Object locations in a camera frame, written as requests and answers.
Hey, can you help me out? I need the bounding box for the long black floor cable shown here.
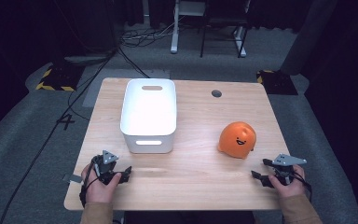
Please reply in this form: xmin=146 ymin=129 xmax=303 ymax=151
xmin=0 ymin=46 xmax=120 ymax=224

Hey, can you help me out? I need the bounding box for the orange smiling face toy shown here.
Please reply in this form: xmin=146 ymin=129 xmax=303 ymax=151
xmin=217 ymin=120 xmax=257 ymax=160

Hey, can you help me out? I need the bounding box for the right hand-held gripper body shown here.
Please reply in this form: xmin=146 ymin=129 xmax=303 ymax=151
xmin=267 ymin=153 xmax=308 ymax=187

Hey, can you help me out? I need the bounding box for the black yellow striped floor base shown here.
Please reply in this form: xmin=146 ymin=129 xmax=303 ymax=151
xmin=35 ymin=63 xmax=86 ymax=92
xmin=255 ymin=69 xmax=299 ymax=96

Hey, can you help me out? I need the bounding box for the person's left hand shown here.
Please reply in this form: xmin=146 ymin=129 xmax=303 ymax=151
xmin=80 ymin=163 xmax=123 ymax=205

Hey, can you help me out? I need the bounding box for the person's right hand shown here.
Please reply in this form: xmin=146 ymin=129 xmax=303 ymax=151
xmin=268 ymin=163 xmax=307 ymax=200

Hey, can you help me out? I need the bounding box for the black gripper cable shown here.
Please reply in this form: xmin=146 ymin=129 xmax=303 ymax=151
xmin=78 ymin=156 xmax=102 ymax=209
xmin=292 ymin=170 xmax=313 ymax=203

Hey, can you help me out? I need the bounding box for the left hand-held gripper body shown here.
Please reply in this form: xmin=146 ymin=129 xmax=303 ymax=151
xmin=90 ymin=149 xmax=121 ymax=185

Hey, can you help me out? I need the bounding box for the white desk leg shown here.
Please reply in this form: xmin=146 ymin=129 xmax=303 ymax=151
xmin=233 ymin=25 xmax=248 ymax=58
xmin=170 ymin=0 xmax=182 ymax=54

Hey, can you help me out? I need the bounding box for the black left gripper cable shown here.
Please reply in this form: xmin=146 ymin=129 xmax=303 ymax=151
xmin=78 ymin=156 xmax=102 ymax=209

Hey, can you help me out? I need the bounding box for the white plastic storage bin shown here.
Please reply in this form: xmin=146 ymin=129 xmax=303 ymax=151
xmin=119 ymin=77 xmax=178 ymax=155

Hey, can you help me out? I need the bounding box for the grey curtain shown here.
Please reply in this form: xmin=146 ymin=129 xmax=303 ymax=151
xmin=280 ymin=0 xmax=338 ymax=77

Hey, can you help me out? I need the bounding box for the grey tape tag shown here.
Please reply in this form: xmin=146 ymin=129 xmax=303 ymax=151
xmin=62 ymin=174 xmax=84 ymax=184

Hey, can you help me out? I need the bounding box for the black chair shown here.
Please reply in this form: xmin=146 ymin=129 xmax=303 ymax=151
xmin=200 ymin=0 xmax=250 ymax=59

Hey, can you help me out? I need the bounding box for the bundle of floor cables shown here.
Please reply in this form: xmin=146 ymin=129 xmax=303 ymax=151
xmin=119 ymin=21 xmax=176 ymax=49

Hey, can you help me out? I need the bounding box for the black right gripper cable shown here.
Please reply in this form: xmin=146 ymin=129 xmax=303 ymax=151
xmin=292 ymin=170 xmax=313 ymax=203

